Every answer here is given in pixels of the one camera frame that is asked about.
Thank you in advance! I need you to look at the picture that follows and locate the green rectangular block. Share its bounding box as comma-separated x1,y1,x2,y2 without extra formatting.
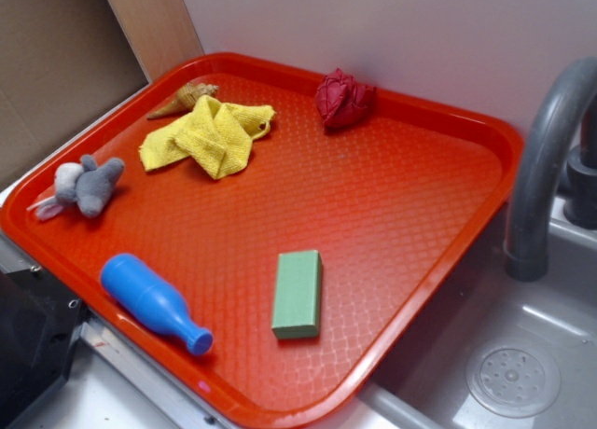
271,250,323,340

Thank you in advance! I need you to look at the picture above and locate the yellow knitted cloth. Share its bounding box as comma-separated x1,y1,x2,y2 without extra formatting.
139,96,276,180

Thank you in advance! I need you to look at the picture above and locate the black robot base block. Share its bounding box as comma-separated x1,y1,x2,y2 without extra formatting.
1,268,86,428

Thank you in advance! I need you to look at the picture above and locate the grey plush toy animal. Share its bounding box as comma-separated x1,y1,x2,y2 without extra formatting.
27,155,125,221

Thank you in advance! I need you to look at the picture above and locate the brown cardboard panel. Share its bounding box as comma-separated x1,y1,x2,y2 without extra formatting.
1,0,146,187

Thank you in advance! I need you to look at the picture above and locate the brown spiral seashell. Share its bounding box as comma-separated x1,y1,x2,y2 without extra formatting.
146,82,219,120

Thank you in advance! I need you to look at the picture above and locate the grey toy sink basin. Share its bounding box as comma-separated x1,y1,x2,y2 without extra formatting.
358,200,597,429

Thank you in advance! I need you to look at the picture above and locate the red plastic tray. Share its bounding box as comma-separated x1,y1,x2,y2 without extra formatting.
1,53,522,428

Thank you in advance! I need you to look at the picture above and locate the dark red crumpled ball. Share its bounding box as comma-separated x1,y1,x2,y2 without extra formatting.
314,68,377,129

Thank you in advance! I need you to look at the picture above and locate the blue plastic toy bottle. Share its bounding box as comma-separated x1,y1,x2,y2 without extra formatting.
100,254,214,355

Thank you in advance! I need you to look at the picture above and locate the grey toy faucet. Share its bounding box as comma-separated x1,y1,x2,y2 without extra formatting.
504,57,596,282

